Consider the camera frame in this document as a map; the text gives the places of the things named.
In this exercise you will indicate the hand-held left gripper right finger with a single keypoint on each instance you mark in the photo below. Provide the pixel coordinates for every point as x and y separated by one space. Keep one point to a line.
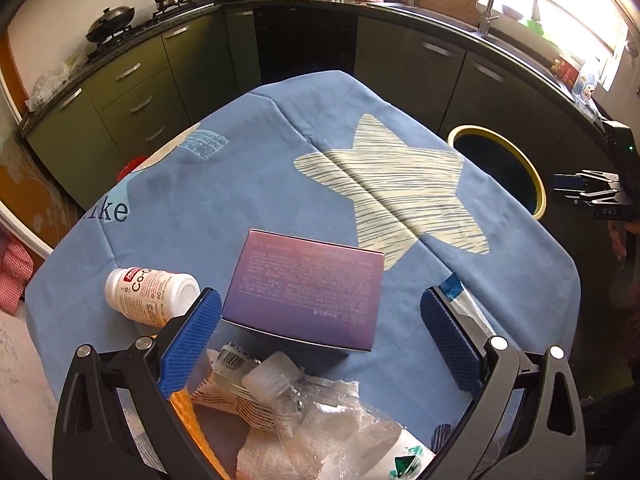
450 345

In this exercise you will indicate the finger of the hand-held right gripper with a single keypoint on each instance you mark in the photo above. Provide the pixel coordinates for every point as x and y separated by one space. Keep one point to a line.
565 182
595 196

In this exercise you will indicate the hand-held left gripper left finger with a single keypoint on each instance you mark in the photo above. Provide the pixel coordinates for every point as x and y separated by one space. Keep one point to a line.
192 340

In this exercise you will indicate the clear plastic bottle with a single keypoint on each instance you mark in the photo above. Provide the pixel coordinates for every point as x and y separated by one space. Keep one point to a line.
235 375

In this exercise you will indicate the yellow rimmed dark bin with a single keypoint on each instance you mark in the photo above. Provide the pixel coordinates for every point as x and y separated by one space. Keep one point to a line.
495 170

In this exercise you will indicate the white paper towel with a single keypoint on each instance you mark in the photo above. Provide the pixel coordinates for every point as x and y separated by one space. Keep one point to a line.
270 455

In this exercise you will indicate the person's right hand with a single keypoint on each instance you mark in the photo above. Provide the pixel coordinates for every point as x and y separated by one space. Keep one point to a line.
619 240

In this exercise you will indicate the blue white torn sachet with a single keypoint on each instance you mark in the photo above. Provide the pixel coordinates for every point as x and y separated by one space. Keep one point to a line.
465 305

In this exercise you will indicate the white pill bottle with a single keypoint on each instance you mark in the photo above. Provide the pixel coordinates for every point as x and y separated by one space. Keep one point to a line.
145 295

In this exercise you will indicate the orange packet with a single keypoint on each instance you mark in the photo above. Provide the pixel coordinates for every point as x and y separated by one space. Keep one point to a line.
192 420

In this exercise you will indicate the blue white package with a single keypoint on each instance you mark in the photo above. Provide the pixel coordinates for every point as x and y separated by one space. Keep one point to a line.
585 85

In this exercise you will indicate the red box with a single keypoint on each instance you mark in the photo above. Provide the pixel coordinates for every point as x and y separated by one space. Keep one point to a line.
565 70

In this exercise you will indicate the purple cardboard box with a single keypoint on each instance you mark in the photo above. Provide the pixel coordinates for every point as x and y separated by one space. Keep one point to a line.
300 285

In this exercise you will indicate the white cup green print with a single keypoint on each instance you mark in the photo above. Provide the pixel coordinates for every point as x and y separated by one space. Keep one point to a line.
395 455

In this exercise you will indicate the clear plastic bag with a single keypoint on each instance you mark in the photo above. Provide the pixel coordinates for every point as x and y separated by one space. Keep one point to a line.
325 410

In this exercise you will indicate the green plastic object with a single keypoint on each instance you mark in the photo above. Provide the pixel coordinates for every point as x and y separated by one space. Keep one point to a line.
534 27

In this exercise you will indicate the blue star print tablecloth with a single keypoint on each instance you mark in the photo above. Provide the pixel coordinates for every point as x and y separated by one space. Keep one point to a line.
300 200

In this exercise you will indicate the purple bowl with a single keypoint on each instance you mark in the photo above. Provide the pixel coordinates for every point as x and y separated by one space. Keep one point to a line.
511 11

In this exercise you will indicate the red round object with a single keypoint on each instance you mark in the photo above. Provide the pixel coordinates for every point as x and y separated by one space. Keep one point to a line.
129 167

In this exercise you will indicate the tall steel faucet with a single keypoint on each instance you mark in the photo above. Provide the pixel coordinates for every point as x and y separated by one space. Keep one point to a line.
486 10

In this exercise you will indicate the red checked cloth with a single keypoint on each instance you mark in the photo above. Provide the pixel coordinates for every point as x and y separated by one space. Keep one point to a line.
15 270

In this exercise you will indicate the steel kitchen sink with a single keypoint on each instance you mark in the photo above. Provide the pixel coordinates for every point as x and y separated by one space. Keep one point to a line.
450 17

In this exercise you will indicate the green base cabinets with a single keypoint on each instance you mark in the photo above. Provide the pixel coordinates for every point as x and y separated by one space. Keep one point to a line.
150 90

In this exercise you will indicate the clear plastic bags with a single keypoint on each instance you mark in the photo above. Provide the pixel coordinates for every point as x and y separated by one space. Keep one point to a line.
50 85

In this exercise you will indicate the dark open cabinet bay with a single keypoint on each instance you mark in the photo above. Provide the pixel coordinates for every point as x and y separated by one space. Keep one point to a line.
305 45

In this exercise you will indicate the black gas stove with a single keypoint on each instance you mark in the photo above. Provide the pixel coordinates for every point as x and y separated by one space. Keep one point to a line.
147 25

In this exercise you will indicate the black wok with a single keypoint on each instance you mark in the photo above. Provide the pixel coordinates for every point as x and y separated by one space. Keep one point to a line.
110 22

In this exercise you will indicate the dark small pot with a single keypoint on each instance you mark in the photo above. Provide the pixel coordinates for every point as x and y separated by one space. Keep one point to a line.
170 0

